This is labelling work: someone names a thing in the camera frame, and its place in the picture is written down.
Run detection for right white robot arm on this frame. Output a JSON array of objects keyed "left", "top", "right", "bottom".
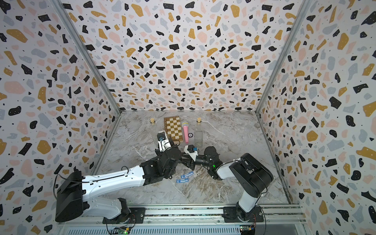
[{"left": 182, "top": 145, "right": 274, "bottom": 222}]

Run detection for left metal corner post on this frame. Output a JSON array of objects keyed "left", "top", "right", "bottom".
[{"left": 51, "top": 1, "right": 121, "bottom": 115}]

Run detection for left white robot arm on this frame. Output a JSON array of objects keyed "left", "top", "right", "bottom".
[{"left": 55, "top": 147, "right": 182, "bottom": 222}]

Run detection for wooden chessboard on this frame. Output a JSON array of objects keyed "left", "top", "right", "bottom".
[{"left": 164, "top": 116, "right": 184, "bottom": 142}]

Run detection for glass bottle blue label back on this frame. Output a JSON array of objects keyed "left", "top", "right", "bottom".
[{"left": 150, "top": 118, "right": 160, "bottom": 145}]

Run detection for pink toy microphone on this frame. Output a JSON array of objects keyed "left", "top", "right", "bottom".
[{"left": 181, "top": 121, "right": 189, "bottom": 144}]

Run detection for metal corner post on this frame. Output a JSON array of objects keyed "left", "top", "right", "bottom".
[
  {"left": 255, "top": 0, "right": 311, "bottom": 115},
  {"left": 51, "top": 1, "right": 121, "bottom": 115}
]

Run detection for right metal corner post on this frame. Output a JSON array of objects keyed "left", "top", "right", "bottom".
[{"left": 255, "top": 0, "right": 311, "bottom": 115}]

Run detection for clear glass bottle with cork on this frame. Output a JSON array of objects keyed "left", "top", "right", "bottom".
[{"left": 194, "top": 117, "right": 203, "bottom": 148}]

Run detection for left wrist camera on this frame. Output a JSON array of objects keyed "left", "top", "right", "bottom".
[{"left": 157, "top": 131, "right": 171, "bottom": 152}]

